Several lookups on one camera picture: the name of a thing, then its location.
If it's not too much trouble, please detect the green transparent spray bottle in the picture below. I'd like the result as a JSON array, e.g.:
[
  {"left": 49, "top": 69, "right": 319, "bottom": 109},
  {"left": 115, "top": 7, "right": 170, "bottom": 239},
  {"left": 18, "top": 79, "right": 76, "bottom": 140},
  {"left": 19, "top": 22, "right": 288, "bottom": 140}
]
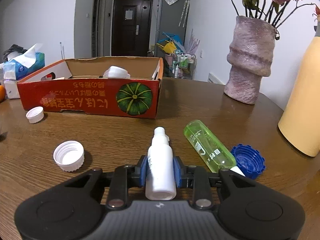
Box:
[{"left": 184, "top": 120, "right": 244, "bottom": 176}]

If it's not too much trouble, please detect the white spray bottle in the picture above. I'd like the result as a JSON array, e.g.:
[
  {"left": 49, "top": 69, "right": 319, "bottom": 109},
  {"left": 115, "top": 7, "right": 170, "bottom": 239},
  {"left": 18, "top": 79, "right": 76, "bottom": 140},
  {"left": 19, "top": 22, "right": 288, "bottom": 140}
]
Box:
[{"left": 145, "top": 127, "right": 176, "bottom": 201}]

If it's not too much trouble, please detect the blue ridged bottle cap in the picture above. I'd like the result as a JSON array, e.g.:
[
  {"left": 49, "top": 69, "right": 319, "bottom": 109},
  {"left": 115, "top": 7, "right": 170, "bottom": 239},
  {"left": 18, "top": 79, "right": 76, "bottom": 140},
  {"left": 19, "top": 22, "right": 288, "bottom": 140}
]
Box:
[{"left": 231, "top": 144, "right": 266, "bottom": 180}]

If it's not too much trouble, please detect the white ridged cap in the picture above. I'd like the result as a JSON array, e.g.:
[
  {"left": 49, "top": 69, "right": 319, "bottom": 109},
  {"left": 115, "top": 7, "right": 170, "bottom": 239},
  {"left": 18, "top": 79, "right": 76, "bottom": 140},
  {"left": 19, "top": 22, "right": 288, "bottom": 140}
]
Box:
[{"left": 53, "top": 140, "right": 85, "bottom": 172}]

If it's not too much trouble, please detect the white tape roll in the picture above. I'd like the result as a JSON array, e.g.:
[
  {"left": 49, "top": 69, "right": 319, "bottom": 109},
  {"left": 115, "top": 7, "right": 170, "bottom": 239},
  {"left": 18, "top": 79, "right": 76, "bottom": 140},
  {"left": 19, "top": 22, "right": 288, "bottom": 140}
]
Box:
[{"left": 103, "top": 66, "right": 131, "bottom": 79}]

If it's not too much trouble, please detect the white small cap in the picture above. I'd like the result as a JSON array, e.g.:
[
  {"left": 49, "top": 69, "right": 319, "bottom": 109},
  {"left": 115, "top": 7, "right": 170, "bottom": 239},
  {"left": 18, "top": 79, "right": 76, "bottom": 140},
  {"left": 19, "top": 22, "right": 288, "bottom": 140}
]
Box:
[{"left": 25, "top": 106, "right": 44, "bottom": 124}]

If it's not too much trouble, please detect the red cardboard pumpkin box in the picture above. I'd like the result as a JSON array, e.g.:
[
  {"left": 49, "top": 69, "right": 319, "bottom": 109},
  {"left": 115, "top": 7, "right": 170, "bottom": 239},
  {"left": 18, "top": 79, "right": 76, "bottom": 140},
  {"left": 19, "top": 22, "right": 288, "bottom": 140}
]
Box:
[{"left": 17, "top": 56, "right": 163, "bottom": 119}]

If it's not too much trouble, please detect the metal trolley with bottles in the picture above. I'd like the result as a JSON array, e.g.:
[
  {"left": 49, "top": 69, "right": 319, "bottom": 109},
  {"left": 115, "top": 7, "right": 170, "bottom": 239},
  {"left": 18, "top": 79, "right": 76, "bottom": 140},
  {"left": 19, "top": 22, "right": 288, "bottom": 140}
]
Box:
[{"left": 172, "top": 50, "right": 196, "bottom": 80}]

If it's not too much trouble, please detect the cream thermos jug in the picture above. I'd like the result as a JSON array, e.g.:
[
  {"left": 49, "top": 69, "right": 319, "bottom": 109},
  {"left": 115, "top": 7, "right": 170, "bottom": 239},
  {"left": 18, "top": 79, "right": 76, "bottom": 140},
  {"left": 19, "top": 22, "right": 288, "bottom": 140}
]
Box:
[{"left": 278, "top": 27, "right": 319, "bottom": 157}]

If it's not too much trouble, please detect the yellow bag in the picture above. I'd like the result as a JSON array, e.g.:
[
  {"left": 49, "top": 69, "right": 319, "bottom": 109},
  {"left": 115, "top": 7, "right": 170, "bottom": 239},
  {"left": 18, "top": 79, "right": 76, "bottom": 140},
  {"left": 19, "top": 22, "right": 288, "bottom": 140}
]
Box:
[{"left": 156, "top": 41, "right": 177, "bottom": 54}]

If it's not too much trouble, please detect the pink textured vase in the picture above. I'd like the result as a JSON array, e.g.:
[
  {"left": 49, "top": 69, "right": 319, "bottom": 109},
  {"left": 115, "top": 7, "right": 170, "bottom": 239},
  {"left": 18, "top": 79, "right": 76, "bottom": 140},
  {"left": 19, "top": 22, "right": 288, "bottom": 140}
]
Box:
[{"left": 224, "top": 16, "right": 277, "bottom": 105}]

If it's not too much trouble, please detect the orange fruit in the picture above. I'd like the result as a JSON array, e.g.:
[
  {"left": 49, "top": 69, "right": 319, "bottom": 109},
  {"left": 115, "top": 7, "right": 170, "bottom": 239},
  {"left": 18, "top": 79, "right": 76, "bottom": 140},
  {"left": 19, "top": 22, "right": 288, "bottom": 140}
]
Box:
[{"left": 0, "top": 85, "right": 6, "bottom": 102}]

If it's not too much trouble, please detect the blue tissue pack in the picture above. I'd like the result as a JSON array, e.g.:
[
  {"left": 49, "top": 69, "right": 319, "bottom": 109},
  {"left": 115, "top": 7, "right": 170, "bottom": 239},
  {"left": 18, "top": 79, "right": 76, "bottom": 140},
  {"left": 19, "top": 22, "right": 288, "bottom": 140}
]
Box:
[{"left": 3, "top": 43, "right": 45, "bottom": 80}]

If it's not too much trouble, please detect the dark brown entrance door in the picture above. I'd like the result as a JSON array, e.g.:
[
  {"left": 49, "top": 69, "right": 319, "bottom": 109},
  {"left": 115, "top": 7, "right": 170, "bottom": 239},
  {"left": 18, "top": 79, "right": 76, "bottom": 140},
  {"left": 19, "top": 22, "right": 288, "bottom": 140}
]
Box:
[{"left": 111, "top": 0, "right": 153, "bottom": 57}]

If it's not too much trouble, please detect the black headset on container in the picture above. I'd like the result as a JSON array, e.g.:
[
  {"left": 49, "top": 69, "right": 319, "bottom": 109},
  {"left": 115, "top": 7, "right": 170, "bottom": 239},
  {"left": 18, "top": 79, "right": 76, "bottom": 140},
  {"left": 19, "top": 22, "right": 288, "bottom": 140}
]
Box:
[{"left": 3, "top": 44, "right": 27, "bottom": 62}]

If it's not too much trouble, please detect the grey refrigerator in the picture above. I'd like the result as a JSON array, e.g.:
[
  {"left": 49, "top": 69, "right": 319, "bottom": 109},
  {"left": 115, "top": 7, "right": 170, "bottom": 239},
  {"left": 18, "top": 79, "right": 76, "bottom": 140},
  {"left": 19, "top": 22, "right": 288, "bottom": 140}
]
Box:
[{"left": 155, "top": 0, "right": 189, "bottom": 57}]

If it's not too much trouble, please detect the white board against wall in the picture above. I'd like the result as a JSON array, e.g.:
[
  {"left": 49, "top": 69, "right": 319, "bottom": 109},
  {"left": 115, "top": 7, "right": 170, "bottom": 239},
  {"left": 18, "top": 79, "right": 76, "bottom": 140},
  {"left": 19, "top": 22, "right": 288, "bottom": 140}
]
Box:
[{"left": 208, "top": 73, "right": 224, "bottom": 85}]

